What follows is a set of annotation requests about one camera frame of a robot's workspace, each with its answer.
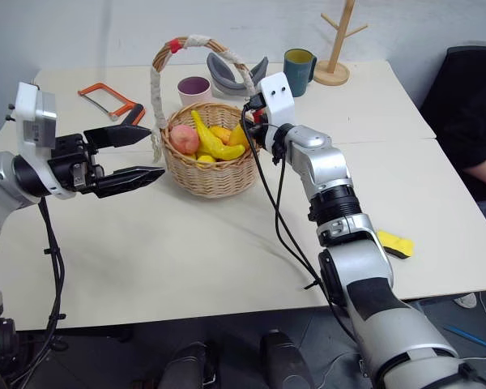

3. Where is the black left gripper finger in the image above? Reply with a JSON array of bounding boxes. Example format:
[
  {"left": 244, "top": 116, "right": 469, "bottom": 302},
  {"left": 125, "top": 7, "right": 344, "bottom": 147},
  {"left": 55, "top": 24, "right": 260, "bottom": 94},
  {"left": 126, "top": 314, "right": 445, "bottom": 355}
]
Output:
[
  {"left": 83, "top": 124, "right": 152, "bottom": 148},
  {"left": 92, "top": 165, "right": 167, "bottom": 199}
]

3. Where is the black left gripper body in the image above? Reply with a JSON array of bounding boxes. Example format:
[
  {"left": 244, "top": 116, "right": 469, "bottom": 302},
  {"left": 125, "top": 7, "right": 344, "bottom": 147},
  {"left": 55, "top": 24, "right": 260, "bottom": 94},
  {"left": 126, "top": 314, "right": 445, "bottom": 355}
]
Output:
[{"left": 47, "top": 134, "right": 106, "bottom": 194}]

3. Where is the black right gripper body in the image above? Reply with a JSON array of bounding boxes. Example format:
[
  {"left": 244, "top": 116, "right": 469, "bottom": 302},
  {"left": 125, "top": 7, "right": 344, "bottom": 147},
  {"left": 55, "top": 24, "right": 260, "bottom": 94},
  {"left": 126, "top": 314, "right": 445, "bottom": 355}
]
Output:
[{"left": 242, "top": 110, "right": 269, "bottom": 149}]

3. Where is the yellow fruit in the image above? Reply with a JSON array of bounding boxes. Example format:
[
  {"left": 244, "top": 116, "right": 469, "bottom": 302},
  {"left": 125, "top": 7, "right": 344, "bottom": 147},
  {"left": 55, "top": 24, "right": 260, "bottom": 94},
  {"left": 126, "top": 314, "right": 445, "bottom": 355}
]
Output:
[{"left": 226, "top": 122, "right": 250, "bottom": 147}]

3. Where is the orange hacksaw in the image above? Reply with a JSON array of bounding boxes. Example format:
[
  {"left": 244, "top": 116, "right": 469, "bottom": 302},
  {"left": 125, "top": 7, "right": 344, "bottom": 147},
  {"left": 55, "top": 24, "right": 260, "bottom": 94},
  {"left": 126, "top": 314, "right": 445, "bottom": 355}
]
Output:
[{"left": 77, "top": 82, "right": 147, "bottom": 127}]

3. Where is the orange mango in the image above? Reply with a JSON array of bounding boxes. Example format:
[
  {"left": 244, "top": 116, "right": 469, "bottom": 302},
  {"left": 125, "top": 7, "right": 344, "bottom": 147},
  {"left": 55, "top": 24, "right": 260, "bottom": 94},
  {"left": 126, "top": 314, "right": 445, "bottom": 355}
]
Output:
[{"left": 208, "top": 126, "right": 233, "bottom": 145}]

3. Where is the long yellow banana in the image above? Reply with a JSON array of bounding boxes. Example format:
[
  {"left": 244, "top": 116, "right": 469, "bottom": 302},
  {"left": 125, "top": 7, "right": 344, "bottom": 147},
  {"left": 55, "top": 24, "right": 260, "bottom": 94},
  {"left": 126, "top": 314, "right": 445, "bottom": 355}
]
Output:
[{"left": 190, "top": 109, "right": 246, "bottom": 161}]

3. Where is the grey bowl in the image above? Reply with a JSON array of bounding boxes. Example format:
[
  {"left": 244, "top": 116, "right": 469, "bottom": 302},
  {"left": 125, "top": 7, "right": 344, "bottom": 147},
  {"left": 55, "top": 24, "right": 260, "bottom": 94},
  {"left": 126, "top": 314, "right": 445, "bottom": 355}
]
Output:
[{"left": 206, "top": 52, "right": 271, "bottom": 99}]

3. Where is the pink peach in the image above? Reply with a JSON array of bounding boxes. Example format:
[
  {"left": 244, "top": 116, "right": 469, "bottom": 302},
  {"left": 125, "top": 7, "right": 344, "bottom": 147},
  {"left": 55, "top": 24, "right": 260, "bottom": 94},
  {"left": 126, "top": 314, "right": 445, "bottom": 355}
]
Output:
[{"left": 168, "top": 124, "right": 201, "bottom": 156}]

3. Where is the teal mug yellow inside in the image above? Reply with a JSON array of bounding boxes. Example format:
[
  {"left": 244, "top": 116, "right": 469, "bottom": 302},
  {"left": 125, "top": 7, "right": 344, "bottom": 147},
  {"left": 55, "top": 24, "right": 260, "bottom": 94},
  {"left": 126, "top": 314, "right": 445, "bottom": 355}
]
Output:
[{"left": 283, "top": 48, "right": 319, "bottom": 98}]

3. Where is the pink cup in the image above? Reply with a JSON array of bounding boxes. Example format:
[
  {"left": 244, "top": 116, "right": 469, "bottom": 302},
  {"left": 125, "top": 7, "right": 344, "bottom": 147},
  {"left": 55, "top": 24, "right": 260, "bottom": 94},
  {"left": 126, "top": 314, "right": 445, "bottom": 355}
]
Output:
[{"left": 177, "top": 76, "right": 213, "bottom": 108}]

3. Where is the wooden mug tree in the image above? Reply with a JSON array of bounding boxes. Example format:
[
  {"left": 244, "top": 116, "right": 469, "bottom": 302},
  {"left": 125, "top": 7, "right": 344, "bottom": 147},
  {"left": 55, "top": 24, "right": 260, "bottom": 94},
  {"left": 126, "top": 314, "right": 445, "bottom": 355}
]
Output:
[{"left": 313, "top": 0, "right": 369, "bottom": 87}]

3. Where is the yellow sponge black base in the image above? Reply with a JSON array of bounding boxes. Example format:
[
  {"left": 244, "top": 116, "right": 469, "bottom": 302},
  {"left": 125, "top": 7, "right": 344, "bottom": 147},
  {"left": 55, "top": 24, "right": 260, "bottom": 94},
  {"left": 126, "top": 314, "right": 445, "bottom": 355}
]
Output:
[{"left": 376, "top": 229, "right": 416, "bottom": 261}]

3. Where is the dark rounded shape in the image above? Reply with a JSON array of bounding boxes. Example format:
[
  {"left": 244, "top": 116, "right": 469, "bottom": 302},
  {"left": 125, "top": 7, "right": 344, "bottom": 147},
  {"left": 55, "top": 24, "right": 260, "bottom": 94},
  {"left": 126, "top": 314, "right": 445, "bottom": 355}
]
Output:
[
  {"left": 260, "top": 329, "right": 316, "bottom": 389},
  {"left": 156, "top": 341, "right": 216, "bottom": 389}
]

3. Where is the person in black top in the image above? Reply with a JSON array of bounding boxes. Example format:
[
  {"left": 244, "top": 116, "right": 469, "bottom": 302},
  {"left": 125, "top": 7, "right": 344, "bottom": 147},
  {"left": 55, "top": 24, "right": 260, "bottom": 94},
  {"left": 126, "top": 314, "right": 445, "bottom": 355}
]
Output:
[{"left": 418, "top": 45, "right": 486, "bottom": 249}]

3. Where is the white shoe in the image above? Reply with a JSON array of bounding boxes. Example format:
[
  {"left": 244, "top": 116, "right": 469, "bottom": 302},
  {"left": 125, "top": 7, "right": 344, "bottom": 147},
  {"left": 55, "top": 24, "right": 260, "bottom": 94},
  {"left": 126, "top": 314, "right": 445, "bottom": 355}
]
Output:
[{"left": 453, "top": 292, "right": 479, "bottom": 310}]

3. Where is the blue stick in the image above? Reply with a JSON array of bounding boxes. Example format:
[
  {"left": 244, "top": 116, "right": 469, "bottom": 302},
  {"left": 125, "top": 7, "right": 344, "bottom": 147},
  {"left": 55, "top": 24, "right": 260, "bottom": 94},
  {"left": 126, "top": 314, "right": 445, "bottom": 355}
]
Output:
[{"left": 444, "top": 323, "right": 486, "bottom": 353}]

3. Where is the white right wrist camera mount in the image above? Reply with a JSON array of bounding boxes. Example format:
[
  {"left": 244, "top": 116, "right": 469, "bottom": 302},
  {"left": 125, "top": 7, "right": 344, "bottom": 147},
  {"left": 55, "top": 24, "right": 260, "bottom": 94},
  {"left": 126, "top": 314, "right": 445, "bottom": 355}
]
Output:
[{"left": 255, "top": 72, "right": 297, "bottom": 156}]

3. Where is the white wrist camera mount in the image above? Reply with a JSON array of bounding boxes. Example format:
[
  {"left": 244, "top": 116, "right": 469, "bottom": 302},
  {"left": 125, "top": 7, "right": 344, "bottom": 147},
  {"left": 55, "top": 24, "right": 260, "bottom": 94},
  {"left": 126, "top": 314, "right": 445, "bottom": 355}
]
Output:
[
  {"left": 6, "top": 81, "right": 79, "bottom": 200},
  {"left": 255, "top": 72, "right": 297, "bottom": 156}
]

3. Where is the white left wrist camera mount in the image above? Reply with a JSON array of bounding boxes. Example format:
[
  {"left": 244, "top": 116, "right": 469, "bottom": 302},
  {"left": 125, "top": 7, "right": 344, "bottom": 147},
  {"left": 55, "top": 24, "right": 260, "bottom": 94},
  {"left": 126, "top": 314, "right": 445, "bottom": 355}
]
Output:
[{"left": 6, "top": 81, "right": 79, "bottom": 200}]

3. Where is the wicker basket with handle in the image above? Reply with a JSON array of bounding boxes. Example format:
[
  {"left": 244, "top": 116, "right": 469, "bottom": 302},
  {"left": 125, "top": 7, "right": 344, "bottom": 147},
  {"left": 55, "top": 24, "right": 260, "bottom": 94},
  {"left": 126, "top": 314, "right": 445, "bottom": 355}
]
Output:
[{"left": 148, "top": 33, "right": 263, "bottom": 200}]

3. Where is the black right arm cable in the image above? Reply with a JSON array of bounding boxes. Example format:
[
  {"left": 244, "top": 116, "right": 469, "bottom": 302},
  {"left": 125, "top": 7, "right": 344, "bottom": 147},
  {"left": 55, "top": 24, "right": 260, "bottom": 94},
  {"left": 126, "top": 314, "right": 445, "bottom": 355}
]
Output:
[{"left": 241, "top": 93, "right": 360, "bottom": 341}]

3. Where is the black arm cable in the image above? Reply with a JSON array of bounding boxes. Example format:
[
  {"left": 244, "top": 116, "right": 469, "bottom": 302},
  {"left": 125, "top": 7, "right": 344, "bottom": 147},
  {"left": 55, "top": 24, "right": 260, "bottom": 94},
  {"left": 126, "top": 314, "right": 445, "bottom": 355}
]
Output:
[
  {"left": 241, "top": 93, "right": 360, "bottom": 341},
  {"left": 6, "top": 197, "right": 68, "bottom": 388}
]

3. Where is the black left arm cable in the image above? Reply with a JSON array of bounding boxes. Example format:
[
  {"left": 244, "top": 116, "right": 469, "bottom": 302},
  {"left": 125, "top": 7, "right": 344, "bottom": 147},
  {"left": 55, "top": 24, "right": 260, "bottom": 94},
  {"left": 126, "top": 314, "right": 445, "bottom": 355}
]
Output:
[{"left": 6, "top": 197, "right": 68, "bottom": 388}]

